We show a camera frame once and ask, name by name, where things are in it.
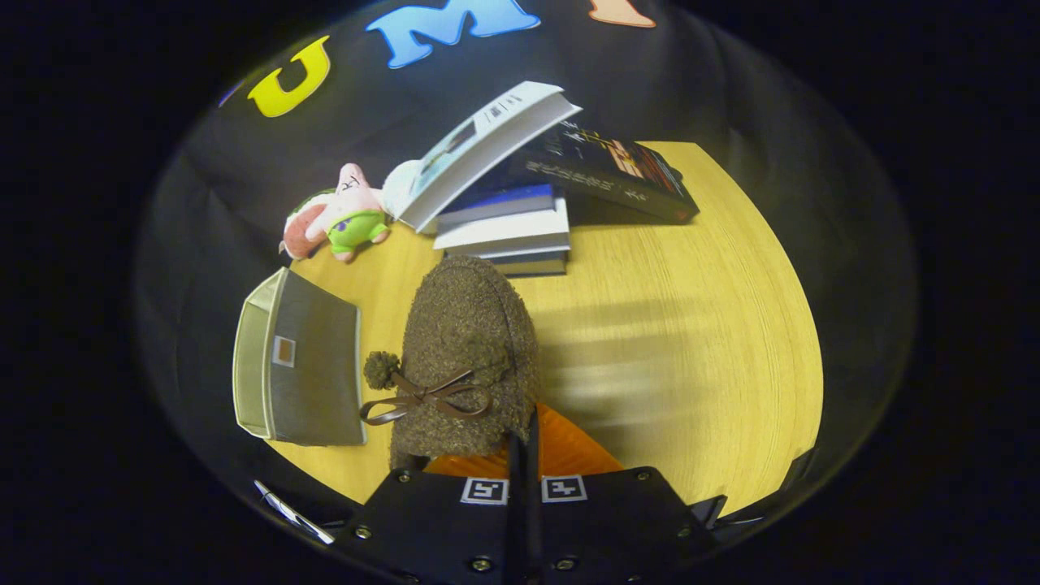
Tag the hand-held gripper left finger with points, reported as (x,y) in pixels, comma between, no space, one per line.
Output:
(439,528)

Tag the brown fuzzy shoe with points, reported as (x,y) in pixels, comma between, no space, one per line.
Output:
(471,333)

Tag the dark flat object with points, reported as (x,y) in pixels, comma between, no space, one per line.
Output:
(708,512)

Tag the white round plush toy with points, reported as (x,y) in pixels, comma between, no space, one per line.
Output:
(398,187)

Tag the thick white book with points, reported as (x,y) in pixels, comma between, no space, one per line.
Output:
(508,231)

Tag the large white cover book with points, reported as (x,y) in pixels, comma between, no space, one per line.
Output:
(479,154)

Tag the pink starfish plush toy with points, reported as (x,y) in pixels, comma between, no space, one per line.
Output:
(353,213)

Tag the blue cover book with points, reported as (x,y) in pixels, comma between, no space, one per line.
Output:
(500,203)

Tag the watermelon slice plush toy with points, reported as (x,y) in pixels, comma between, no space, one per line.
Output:
(299,229)

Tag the grey fabric storage box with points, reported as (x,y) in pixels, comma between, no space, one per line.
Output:
(317,374)

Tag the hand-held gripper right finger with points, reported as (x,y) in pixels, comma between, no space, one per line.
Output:
(617,528)

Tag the black cover book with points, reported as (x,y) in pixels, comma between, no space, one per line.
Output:
(609,171)

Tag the black backdrop cloth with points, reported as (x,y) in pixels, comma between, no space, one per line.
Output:
(772,122)

